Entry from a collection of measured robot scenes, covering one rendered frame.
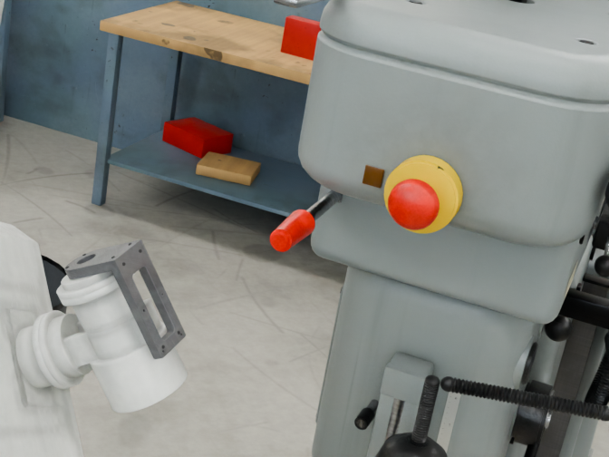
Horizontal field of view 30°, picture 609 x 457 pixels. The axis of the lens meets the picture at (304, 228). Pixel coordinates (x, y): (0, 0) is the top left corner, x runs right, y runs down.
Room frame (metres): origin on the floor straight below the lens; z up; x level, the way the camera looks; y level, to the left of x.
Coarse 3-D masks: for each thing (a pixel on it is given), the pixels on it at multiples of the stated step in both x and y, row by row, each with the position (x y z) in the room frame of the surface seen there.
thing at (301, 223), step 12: (336, 192) 0.97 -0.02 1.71; (324, 204) 0.94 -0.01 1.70; (300, 216) 0.88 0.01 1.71; (312, 216) 0.90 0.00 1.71; (276, 228) 0.86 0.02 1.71; (288, 228) 0.86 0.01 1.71; (300, 228) 0.87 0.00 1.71; (312, 228) 0.89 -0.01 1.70; (276, 240) 0.85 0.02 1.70; (288, 240) 0.85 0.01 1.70; (300, 240) 0.87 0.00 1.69
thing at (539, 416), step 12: (528, 384) 1.09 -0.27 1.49; (540, 384) 1.09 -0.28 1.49; (528, 408) 1.06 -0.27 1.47; (516, 420) 1.06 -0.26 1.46; (528, 420) 1.05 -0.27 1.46; (540, 420) 1.05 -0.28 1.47; (516, 432) 1.06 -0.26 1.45; (528, 432) 1.05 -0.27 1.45; (540, 432) 1.05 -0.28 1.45; (528, 444) 1.06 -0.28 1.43; (528, 456) 1.05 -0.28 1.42
